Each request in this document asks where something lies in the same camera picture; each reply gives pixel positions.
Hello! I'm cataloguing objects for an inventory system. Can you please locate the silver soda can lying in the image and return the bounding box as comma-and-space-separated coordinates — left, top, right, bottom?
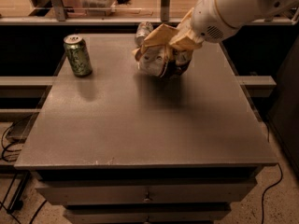
135, 21, 153, 47

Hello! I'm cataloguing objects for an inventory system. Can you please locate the brown chip bag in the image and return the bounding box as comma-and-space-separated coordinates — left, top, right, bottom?
135, 46, 193, 78

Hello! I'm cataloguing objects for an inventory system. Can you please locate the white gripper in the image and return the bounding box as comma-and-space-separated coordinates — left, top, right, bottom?
133, 8, 204, 63

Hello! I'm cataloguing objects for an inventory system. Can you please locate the upper drawer with knob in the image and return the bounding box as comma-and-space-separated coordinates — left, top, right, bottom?
36, 178, 257, 206

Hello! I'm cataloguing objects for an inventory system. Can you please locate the clear plastic container background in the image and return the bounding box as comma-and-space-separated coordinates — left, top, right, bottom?
80, 0, 116, 17

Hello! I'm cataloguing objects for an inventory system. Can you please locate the grey drawer cabinet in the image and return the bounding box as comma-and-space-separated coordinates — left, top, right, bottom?
13, 32, 278, 224

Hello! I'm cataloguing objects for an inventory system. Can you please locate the metal railing shelf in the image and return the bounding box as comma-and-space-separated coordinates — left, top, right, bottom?
0, 0, 298, 25

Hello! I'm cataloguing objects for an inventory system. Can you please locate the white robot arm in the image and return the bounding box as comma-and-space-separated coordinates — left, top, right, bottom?
135, 0, 299, 69

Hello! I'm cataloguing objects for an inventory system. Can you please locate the black cables left floor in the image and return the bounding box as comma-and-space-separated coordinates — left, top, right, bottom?
0, 115, 48, 224

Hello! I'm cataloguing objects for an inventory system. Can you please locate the lower drawer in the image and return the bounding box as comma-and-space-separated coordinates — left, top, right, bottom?
64, 203, 231, 224

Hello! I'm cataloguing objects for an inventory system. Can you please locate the green soda can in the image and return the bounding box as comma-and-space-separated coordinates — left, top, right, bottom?
64, 35, 93, 77

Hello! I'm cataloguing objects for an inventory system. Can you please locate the black cable right floor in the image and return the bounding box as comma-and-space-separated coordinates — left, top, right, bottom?
260, 121, 284, 224

